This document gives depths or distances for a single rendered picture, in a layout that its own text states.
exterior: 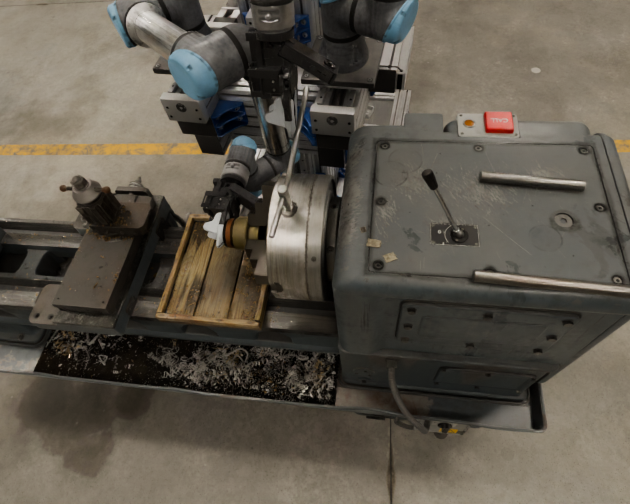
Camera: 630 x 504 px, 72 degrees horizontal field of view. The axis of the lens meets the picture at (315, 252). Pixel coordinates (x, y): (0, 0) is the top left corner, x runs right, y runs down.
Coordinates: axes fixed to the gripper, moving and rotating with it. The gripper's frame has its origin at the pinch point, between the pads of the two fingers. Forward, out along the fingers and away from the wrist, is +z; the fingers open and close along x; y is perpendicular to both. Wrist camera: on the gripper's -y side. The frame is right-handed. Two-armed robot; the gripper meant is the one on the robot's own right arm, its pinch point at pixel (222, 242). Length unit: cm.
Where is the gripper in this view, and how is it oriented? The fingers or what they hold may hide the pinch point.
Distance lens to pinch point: 112.8
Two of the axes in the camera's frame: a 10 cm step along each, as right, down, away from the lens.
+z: -1.4, 8.5, -5.1
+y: -9.9, -0.7, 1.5
